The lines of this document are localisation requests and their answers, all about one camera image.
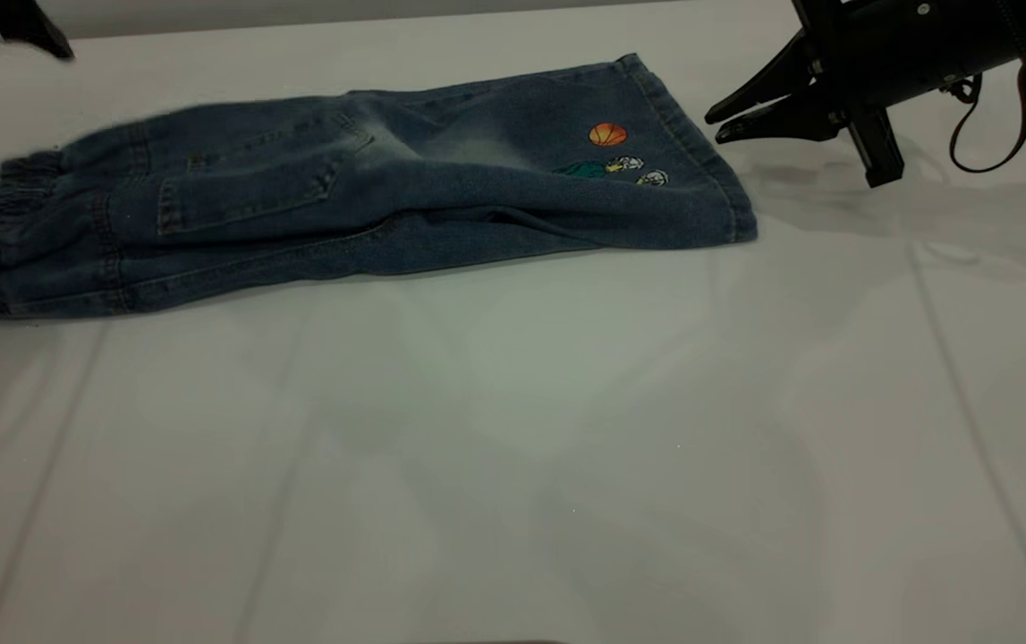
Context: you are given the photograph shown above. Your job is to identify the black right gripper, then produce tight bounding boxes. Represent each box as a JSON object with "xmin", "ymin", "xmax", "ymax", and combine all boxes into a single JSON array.
[{"xmin": 704, "ymin": 0, "xmax": 1026, "ymax": 190}]

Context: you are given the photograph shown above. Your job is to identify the blue denim children's pants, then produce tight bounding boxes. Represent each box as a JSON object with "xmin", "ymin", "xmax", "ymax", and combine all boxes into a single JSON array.
[{"xmin": 0, "ymin": 54, "xmax": 759, "ymax": 320}]

